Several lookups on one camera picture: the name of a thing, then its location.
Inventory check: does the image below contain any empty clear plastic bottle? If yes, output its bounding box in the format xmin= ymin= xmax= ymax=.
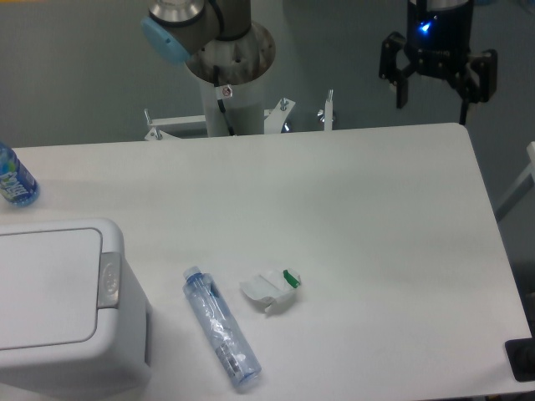
xmin=183 ymin=266 xmax=262 ymax=388

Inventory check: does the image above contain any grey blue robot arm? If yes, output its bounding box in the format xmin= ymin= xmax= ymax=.
xmin=141 ymin=1 xmax=498 ymax=124

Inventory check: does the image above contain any black cable on pedestal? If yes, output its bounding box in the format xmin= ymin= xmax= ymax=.
xmin=211 ymin=63 xmax=236 ymax=137

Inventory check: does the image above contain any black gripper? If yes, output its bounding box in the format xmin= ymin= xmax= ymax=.
xmin=379 ymin=1 xmax=497 ymax=125

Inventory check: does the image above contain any crumpled white paper carton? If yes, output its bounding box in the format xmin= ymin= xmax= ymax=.
xmin=239 ymin=268 xmax=303 ymax=317

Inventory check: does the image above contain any blue labelled water bottle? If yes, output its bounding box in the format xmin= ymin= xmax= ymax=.
xmin=1 ymin=143 xmax=40 ymax=207

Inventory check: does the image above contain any black clamp at table edge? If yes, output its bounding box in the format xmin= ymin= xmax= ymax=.
xmin=505 ymin=338 xmax=534 ymax=383

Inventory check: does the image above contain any white frame at right edge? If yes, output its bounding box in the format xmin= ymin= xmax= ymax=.
xmin=495 ymin=141 xmax=534 ymax=222

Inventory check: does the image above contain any white push-lid trash can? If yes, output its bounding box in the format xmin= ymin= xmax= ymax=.
xmin=1 ymin=218 xmax=152 ymax=400

